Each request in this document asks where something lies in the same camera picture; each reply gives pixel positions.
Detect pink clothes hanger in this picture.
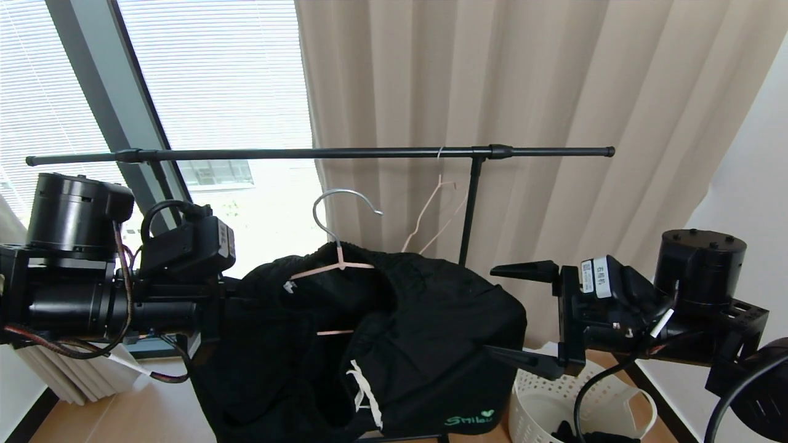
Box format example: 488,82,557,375
401,174,468,254
289,189,384,336

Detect black cable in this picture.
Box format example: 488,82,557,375
140,200,213,247
573,335,788,443

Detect white laundry basket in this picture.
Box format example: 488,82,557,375
509,348,658,443

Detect black garment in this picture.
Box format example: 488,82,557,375
551,421,641,443

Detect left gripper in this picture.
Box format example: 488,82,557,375
28,277,225,361

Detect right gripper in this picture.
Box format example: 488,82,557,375
483,260,718,380

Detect black clothes rack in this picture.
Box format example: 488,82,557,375
25,145,616,443

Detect black shorts with white cord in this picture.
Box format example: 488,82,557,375
191,242,528,443

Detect window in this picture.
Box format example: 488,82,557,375
0,0,333,361

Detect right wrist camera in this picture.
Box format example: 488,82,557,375
579,255,673,314

